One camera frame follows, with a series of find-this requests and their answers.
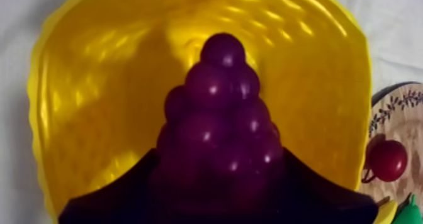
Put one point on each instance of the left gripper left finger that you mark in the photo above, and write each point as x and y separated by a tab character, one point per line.
112	202

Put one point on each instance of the yellow toy banana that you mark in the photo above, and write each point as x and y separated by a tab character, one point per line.
386	212

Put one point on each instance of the yellow plastic basket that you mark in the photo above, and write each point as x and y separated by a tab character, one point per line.
99	86

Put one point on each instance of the small red fruit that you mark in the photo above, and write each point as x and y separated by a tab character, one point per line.
387	160

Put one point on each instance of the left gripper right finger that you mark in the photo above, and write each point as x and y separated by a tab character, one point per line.
324	202

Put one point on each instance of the purple toy grapes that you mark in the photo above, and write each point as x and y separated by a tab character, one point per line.
222	126

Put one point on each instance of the round wooden board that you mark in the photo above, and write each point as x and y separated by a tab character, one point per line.
401	116

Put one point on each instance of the green toy pear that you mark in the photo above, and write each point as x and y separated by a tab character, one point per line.
409	213

